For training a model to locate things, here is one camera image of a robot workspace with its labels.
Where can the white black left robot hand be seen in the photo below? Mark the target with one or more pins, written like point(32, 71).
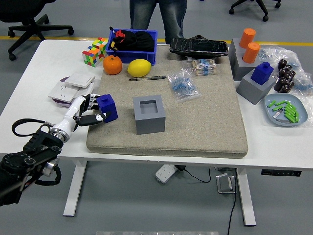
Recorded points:
point(73, 110)

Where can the blue square seal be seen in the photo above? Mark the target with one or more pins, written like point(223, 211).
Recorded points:
point(108, 106)
point(261, 74)

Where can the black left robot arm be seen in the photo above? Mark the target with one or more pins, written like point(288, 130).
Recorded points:
point(29, 161)

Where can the grey cube seal holder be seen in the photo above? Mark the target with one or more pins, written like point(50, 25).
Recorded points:
point(252, 93)
point(242, 71)
point(149, 124)
point(233, 49)

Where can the orange cylinder seal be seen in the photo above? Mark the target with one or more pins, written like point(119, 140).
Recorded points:
point(247, 38)
point(251, 52)

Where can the large colourful puzzle cube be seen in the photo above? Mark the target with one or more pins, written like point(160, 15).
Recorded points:
point(92, 57)

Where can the orange fruit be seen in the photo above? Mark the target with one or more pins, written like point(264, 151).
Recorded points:
point(112, 65)

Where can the small colourful puzzle cube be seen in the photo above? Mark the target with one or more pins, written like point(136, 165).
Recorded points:
point(99, 44)

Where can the yellow lemon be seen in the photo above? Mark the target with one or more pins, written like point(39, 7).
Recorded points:
point(139, 68)

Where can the white table leg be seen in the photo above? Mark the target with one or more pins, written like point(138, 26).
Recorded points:
point(75, 188)
point(247, 200)

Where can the black silver pen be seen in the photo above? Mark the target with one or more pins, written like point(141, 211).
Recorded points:
point(149, 78)

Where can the blue plastic bin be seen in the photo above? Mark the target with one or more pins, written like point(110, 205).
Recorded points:
point(137, 56)

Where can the black office chair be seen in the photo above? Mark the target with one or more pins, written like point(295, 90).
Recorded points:
point(29, 24)
point(259, 6)

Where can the white power strip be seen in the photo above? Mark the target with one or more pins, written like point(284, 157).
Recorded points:
point(165, 173)

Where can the clear bag of blue resistors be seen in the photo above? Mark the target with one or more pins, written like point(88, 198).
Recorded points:
point(183, 85)

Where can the person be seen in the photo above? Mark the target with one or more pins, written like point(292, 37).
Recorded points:
point(141, 14)

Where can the grey-brown fabric mat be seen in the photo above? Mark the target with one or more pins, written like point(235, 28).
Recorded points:
point(195, 127)

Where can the taped resistor bundle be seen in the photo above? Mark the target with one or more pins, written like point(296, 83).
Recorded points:
point(203, 67)

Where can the black rear-view mirror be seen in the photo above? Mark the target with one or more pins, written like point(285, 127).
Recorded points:
point(198, 47)

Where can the silver metal stand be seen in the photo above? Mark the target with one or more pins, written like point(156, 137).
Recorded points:
point(225, 183)

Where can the green cylinder cell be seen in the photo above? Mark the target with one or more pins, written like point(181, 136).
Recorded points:
point(291, 117)
point(290, 111)
point(296, 117)
point(289, 103)
point(277, 108)
point(271, 104)
point(281, 103)
point(292, 107)

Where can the silver usb stick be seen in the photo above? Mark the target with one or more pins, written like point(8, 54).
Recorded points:
point(278, 114)

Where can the dark brown capacitor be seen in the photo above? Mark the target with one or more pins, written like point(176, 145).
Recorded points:
point(283, 73)
point(283, 64)
point(291, 74)
point(288, 68)
point(286, 87)
point(280, 83)

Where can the crumpled clear plastic bag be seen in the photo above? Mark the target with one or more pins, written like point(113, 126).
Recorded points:
point(304, 84)
point(276, 55)

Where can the black table control panel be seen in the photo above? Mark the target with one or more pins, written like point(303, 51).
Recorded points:
point(281, 172)

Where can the blue-grey shallow tray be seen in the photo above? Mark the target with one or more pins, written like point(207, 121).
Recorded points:
point(299, 107)

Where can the white wall socket plate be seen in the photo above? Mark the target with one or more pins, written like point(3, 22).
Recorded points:
point(62, 93)

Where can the white wall switch plate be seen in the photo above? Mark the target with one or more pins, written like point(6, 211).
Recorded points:
point(79, 80)

